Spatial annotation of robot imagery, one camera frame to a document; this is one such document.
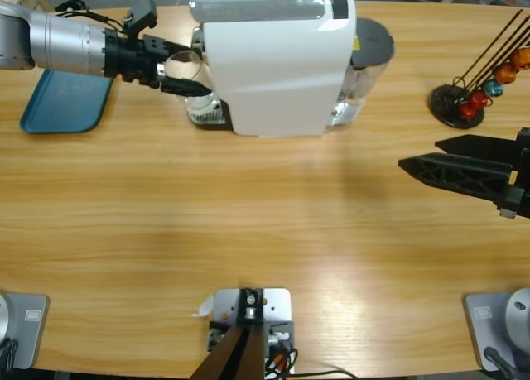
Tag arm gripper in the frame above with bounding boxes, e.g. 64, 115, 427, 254
103, 27, 210, 99
397, 127, 530, 220

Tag clear drinking glass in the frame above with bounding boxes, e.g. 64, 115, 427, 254
165, 51, 220, 123

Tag white capsule coffee machine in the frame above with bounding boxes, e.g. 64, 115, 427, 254
188, 0, 358, 140

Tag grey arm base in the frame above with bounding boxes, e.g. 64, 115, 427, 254
0, 291, 51, 372
462, 286, 530, 373

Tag teal coffee capsule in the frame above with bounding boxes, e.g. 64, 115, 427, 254
483, 79, 505, 99

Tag orange coffee capsule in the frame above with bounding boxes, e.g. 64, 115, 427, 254
508, 47, 530, 71
494, 62, 518, 85

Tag black capsule stand thin rods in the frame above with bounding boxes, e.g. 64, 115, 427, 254
428, 7, 530, 130

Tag chrome drip tray black base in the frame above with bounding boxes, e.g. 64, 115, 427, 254
186, 96, 233, 132

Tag blue plastic tray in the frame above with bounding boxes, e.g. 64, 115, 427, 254
19, 67, 115, 136

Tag clear water tank grey lid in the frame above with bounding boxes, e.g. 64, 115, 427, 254
330, 17, 397, 128

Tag white tape piece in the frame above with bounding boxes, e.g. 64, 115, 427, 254
190, 293, 216, 318

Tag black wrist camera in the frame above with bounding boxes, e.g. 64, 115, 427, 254
123, 0, 158, 40

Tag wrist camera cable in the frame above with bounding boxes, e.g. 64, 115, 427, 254
55, 0, 132, 36

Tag black base cable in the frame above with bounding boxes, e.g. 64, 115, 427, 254
0, 337, 20, 373
483, 345, 521, 380

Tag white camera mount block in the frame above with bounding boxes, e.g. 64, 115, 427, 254
206, 287, 296, 376

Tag thin black cable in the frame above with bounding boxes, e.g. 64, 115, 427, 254
289, 369, 361, 380

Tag orange and black cable bundle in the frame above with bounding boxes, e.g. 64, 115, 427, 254
264, 346, 299, 377

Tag dark camera post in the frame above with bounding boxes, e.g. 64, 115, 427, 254
189, 287, 266, 380

